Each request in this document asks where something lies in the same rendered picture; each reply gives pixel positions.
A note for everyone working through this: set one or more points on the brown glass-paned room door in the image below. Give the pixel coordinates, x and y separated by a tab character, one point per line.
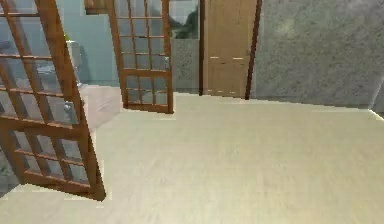
66	130
146	71

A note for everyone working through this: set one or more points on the light wooden room door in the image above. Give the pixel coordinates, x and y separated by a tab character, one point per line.
226	46

